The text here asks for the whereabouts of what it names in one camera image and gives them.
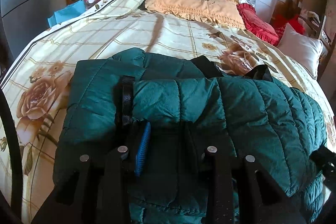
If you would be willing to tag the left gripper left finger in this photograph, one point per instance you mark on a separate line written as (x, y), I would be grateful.
(139, 131)

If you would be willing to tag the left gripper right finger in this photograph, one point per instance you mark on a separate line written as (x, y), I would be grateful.
(197, 139)

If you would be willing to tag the dark green quilted jacket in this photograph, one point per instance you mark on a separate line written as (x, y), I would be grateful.
(261, 165)

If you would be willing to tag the cream floral bed quilt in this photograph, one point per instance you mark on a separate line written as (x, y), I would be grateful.
(36, 84)

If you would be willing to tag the red heart-shaped cushion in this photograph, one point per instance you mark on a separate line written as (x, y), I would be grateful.
(256, 25)

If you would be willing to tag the light blue cloth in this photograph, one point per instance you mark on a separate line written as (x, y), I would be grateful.
(69, 12)

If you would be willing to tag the yellow frilled pillow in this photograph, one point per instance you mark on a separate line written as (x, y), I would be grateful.
(223, 12)

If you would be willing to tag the white pillow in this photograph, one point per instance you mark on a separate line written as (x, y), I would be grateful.
(303, 49)

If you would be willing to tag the wooden chair with floral cushion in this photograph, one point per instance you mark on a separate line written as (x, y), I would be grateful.
(316, 26)

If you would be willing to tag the grey refrigerator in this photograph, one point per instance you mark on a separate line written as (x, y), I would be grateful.
(22, 20)

